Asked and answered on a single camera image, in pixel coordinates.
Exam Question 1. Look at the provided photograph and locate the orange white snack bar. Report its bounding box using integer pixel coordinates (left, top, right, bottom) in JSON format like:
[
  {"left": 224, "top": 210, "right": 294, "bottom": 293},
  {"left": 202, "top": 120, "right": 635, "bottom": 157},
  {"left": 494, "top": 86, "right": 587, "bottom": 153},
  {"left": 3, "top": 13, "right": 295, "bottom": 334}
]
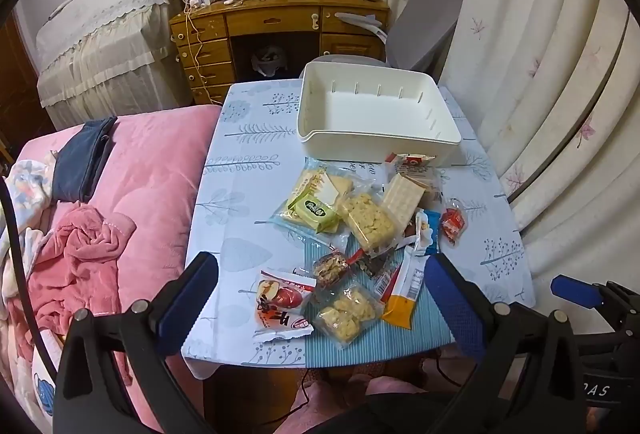
[{"left": 382, "top": 247, "right": 427, "bottom": 330}]

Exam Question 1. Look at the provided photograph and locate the small red candy packet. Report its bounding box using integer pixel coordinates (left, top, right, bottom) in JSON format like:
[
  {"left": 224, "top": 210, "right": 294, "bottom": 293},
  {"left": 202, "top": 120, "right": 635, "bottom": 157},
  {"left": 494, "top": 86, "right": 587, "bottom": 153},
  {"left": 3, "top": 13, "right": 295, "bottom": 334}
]
[{"left": 440, "top": 198, "right": 466, "bottom": 246}]

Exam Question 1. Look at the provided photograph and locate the blue white snack packet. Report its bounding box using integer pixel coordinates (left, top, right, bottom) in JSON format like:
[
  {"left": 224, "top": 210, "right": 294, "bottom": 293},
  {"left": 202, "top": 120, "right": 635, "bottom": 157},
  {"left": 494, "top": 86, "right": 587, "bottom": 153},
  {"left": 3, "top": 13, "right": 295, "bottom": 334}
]
[{"left": 407, "top": 208, "right": 440, "bottom": 257}]

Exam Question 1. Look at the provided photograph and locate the red apple snack packet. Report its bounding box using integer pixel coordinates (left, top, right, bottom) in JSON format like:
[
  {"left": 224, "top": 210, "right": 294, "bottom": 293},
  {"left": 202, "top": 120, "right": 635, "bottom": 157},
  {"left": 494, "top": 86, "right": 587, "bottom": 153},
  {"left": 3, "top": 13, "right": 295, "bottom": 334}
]
[{"left": 253, "top": 269, "right": 317, "bottom": 344}]

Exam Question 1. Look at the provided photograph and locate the dark seaweed snack packet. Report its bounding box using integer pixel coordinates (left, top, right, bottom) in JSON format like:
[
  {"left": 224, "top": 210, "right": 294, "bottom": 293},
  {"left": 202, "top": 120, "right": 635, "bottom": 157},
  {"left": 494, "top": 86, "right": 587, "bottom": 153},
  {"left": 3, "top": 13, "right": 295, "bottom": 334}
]
[{"left": 355, "top": 249, "right": 395, "bottom": 278}]

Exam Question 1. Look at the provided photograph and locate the small yellow crisp packet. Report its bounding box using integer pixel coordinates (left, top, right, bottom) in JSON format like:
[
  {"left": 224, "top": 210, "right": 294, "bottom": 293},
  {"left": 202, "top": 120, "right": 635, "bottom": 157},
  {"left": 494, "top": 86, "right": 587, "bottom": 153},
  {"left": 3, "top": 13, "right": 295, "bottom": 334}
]
[{"left": 312, "top": 283, "right": 384, "bottom": 348}]

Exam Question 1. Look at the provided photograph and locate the beige wafer cracker pack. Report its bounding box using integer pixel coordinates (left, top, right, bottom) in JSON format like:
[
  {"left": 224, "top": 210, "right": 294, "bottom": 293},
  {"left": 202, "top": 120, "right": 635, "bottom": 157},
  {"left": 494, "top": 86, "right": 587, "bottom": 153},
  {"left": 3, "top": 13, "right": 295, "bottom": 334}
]
[{"left": 382, "top": 173, "right": 425, "bottom": 229}]

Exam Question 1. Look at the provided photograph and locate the yellow rice crisp block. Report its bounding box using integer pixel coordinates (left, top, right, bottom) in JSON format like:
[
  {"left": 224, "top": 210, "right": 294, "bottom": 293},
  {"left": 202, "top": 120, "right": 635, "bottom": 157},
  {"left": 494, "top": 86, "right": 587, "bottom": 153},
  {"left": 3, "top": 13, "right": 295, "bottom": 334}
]
[{"left": 337, "top": 191, "right": 398, "bottom": 257}]

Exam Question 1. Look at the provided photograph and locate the walnut date candy packet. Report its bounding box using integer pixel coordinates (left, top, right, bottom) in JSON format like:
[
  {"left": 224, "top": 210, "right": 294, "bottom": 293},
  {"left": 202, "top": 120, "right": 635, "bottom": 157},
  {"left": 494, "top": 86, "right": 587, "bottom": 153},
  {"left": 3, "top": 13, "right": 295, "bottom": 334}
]
[{"left": 293, "top": 249, "right": 363, "bottom": 289}]

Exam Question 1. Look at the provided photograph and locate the large bread packet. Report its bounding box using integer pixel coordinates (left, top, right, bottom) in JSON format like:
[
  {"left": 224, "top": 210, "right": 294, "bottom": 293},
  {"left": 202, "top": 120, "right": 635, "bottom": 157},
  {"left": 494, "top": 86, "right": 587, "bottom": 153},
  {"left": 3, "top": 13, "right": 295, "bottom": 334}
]
[{"left": 268, "top": 158, "right": 373, "bottom": 252}]

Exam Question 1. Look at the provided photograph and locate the clear packet red label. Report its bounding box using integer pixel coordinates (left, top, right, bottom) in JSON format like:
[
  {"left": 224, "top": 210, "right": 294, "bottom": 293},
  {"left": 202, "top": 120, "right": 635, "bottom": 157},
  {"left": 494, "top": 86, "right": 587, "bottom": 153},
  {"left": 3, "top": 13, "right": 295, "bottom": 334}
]
[{"left": 384, "top": 153, "right": 444, "bottom": 211}]

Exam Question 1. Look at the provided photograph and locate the green small snack packet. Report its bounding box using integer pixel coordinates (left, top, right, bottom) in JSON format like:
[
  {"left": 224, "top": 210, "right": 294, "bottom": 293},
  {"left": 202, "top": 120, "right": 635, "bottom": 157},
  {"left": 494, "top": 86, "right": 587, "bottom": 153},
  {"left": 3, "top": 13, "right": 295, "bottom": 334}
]
[{"left": 288, "top": 193, "right": 341, "bottom": 234}]

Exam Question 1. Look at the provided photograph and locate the pink crumpled towel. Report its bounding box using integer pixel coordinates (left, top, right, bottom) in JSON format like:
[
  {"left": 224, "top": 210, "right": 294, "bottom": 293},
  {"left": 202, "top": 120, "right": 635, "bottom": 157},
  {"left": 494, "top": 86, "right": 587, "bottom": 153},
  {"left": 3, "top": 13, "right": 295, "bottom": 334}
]
[{"left": 28, "top": 202, "right": 137, "bottom": 336}]

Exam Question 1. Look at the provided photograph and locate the pink bed quilt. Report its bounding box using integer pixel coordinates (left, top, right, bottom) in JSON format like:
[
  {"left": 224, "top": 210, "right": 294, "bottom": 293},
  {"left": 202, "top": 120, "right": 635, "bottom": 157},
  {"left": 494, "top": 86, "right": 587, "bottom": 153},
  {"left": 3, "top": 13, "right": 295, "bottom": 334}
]
[{"left": 0, "top": 103, "right": 222, "bottom": 434}]

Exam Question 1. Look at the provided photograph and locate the navy blue folded cloth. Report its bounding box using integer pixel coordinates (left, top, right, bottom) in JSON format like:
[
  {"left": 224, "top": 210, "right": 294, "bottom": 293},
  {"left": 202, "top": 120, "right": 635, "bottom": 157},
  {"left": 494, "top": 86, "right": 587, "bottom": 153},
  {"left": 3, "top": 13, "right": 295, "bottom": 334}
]
[{"left": 51, "top": 116, "right": 117, "bottom": 203}]

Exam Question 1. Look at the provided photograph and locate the cream floral curtain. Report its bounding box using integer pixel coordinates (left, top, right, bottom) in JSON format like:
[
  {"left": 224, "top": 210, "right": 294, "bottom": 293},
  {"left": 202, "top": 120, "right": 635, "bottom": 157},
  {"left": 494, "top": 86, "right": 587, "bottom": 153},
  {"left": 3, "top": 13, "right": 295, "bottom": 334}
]
[{"left": 384, "top": 0, "right": 640, "bottom": 334}]

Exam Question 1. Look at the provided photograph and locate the patterned tablecloth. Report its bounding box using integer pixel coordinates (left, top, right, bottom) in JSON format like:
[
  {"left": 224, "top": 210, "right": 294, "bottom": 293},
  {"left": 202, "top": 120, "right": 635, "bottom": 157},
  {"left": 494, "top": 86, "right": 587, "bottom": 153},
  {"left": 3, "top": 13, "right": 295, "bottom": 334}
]
[{"left": 181, "top": 80, "right": 535, "bottom": 379}]

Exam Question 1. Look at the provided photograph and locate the white plastic storage bin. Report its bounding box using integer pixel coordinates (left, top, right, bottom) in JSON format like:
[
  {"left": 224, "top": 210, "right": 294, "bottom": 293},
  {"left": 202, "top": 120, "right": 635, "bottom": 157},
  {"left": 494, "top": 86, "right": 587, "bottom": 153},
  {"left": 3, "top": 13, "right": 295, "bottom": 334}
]
[{"left": 296, "top": 62, "right": 462, "bottom": 165}]

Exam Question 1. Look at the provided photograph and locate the grey office chair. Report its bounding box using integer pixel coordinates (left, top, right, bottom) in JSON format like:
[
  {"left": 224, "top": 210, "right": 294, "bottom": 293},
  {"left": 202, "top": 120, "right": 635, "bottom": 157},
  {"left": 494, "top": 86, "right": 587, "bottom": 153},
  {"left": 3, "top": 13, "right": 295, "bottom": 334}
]
[{"left": 318, "top": 0, "right": 463, "bottom": 72}]

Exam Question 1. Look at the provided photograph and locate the white lace covered cabinet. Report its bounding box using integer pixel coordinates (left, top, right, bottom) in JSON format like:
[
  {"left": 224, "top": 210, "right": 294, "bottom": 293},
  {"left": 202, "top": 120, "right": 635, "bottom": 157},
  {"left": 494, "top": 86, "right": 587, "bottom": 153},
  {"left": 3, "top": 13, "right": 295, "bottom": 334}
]
[{"left": 37, "top": 0, "right": 193, "bottom": 130}]

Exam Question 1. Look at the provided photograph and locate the wooden desk with drawers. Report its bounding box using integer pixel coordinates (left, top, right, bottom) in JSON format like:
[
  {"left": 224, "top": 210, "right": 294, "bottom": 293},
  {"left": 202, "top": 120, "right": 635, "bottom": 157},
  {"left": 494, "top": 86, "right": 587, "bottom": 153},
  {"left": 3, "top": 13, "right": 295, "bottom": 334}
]
[{"left": 170, "top": 0, "right": 390, "bottom": 105}]

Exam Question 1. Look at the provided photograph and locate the black cable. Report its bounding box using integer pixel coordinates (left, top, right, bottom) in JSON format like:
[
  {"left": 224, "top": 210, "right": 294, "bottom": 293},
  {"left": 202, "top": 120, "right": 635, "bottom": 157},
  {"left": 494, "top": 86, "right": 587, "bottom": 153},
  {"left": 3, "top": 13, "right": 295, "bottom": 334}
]
[{"left": 0, "top": 175, "right": 59, "bottom": 382}]

